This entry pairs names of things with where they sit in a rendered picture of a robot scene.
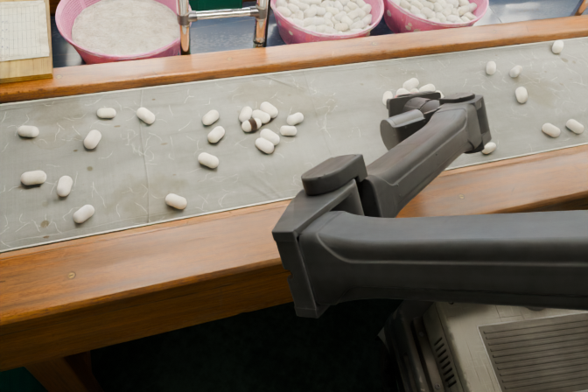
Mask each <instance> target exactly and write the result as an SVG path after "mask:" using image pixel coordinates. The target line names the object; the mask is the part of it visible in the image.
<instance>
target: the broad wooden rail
mask: <svg viewBox="0 0 588 392"><path fill-rule="evenodd" d="M290 202H291V199H289V200H284V201H279V202H275V203H269V204H265V205H260V206H252V207H246V208H242V209H236V210H232V211H227V212H222V213H213V214H209V215H204V216H199V217H194V218H189V219H184V220H175V221H171V222H166V223H161V224H157V225H151V226H147V227H138V228H133V229H128V230H123V231H118V232H114V233H109V234H100V235H95V236H90V237H86V238H80V239H76V240H71V241H63V242H57V243H53V244H47V245H43V246H38V247H33V248H24V249H20V250H15V251H10V252H5V253H0V372H3V371H7V370H11V369H14V368H21V367H24V366H28V365H32V364H36V363H40V362H43V361H49V360H53V359H58V358H61V357H65V356H68V355H72V354H78V353H83V352H86V351H90V350H94V349H97V348H101V347H108V346H112V345H115V344H119V343H123V342H126V341H130V340H137V339H141V338H144V337H148V336H151V335H155V334H160V333H166V332H169V331H173V330H177V329H180V328H184V327H188V326H195V325H198V324H202V323H206V322H209V321H214V320H217V319H224V318H227V317H231V316H234V315H237V314H239V313H242V312H252V311H256V310H260V309H263V308H268V307H271V306H275V305H281V304H285V303H289V302H293V298H292V295H291V290H290V287H289V284H288V281H287V277H288V275H291V271H290V270H287V269H284V266H283V264H282V261H281V257H280V255H279V252H278V249H277V244H276V242H275V241H274V239H273V236H272V233H271V231H272V229H273V228H274V226H275V225H276V224H277V222H278V220H279V219H280V217H281V216H282V214H283V213H284V210H285V209H286V207H287V206H288V205H289V204H290ZM574 210H588V144H587V145H582V146H577V147H572V148H567V149H562V150H553V151H549V152H544V153H539V154H535V155H529V156H525V157H516V158H511V159H506V160H501V161H496V162H492V163H487V164H478V165H473V166H468V167H464V168H458V169H454V170H449V171H442V172H441V173H440V174H439V175H438V176H437V177H436V178H435V179H433V180H432V181H431V182H430V183H429V184H428V185H427V186H426V187H425V188H424V189H423V190H422V191H421V192H420V193H419V194H418V195H417V196H416V197H415V198H413V199H412V200H411V201H410V202H409V203H408V204H407V205H406V206H405V207H404V208H403V209H402V210H401V211H400V213H399V214H398V215H397V216H396V218H411V217H431V216H452V215H473V214H512V213H533V212H553V211H574Z"/></svg>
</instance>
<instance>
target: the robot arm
mask: <svg viewBox="0 0 588 392"><path fill-rule="evenodd" d="M386 105H387V109H388V118H387V119H383V120H381V123H380V132H381V139H382V141H383V143H384V145H385V147H386V148H387V150H388V152H386V153H385V154H383V155H382V156H380V157H378V158H377V159H376V160H375V161H374V162H372V163H371V164H369V165H367V166H365V162H364V158H363V155H362V154H349V155H342V156H337V157H329V158H328V159H327V160H325V161H324V162H322V163H320V164H318V165H316V166H315V167H313V168H311V169H310V170H309V171H306V172H305V173H303V174H302V175H301V176H300V178H301V180H302V183H303V187H304V189H303V190H301V191H300V192H298V193H297V195H296V197H294V198H292V200H291V201H290V204H289V205H288V206H287V207H286V209H285V210H284V212H283V214H282V216H281V217H280V219H279V220H278V222H277V223H276V225H275V226H274V228H273V229H272V231H271V233H272V236H273V239H274V241H275V242H276V245H277V249H278V252H279V255H280V257H281V261H282V264H283V268H284V269H285V270H290V273H291V275H288V277H287V281H288V284H289V287H290V292H291V295H292V298H293V301H294V304H295V305H294V308H295V311H296V314H297V316H299V317H306V318H315V319H317V318H318V317H320V316H321V315H322V314H323V313H324V312H325V311H326V309H327V308H328V307H329V306H330V305H336V304H338V303H342V302H346V301H353V300H359V299H372V298H389V299H404V300H419V301H434V302H449V303H464V304H479V305H508V306H523V307H538V308H553V309H568V310H582V311H588V210H574V211H553V212H533V213H493V214H473V215H452V216H431V217H411V218H396V216H397V215H398V214H399V213H400V211H401V210H402V209H403V208H404V207H405V206H406V205H407V204H408V203H409V202H410V201H411V200H412V199H413V198H415V197H416V196H417V195H418V194H419V193H420V192H421V191H422V190H423V189H424V188H425V187H426V186H427V185H428V184H429V183H430V182H431V181H432V180H433V179H435V178H436V177H437V176H438V175H439V174H440V173H441V172H442V171H443V170H445V169H446V168H447V167H448V166H449V165H450V164H451V163H452V162H453V161H454V160H456V159H457V158H458V157H459V156H460V155H461V154H463V153H465V154H472V153H476V152H480V151H483V150H484V149H485V146H486V145H487V144H488V143H489V142H490V141H491V140H492V136H491V131H490V127H489V122H488V118H487V109H486V104H485V100H484V95H483V94H475V93H474V92H471V93H456V94H451V95H448V96H446V97H443V98H441V94H440V93H439V92H436V91H430V90H429V91H423V92H413V93H408V94H397V95H396V96H395V98H390V99H389V98H388V99H387V100H386Z"/></svg>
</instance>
